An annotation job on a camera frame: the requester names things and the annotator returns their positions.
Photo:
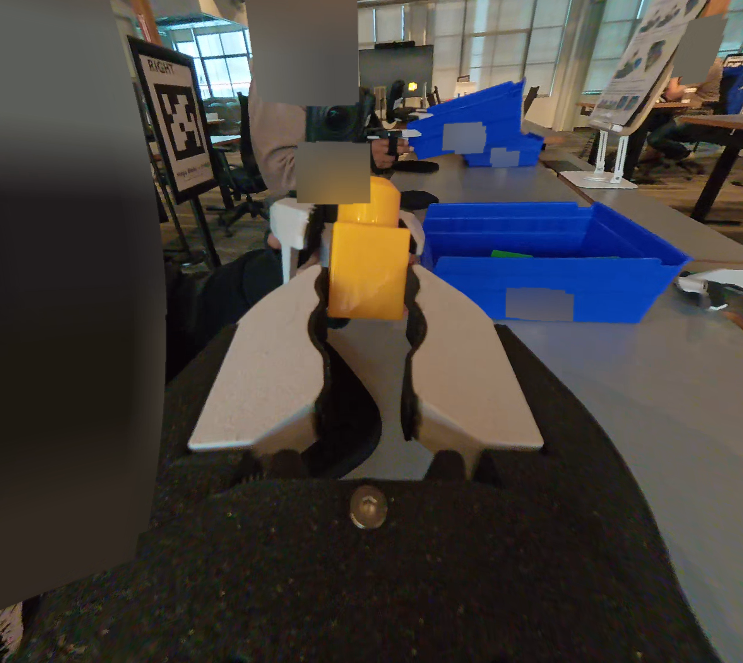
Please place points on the white document stand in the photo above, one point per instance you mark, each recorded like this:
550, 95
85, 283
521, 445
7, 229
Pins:
639, 71

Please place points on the black sign with square marker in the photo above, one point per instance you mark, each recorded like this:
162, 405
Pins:
174, 118

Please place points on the dark monitor screen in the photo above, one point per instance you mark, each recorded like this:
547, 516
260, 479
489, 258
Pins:
395, 69

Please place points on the blue plastic bin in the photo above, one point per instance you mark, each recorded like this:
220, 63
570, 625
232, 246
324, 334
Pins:
604, 269
488, 112

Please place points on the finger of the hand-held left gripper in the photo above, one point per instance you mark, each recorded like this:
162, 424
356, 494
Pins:
290, 224
413, 240

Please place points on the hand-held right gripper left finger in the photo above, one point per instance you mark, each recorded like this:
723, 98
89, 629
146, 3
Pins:
261, 385

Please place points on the orange mega block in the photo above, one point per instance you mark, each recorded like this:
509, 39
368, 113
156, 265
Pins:
366, 269

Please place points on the wooden table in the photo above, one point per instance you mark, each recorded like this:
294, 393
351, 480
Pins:
714, 121

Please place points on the black office chair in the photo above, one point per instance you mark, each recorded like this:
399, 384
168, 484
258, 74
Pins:
244, 170

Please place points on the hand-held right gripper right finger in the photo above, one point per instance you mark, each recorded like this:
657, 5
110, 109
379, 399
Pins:
470, 385

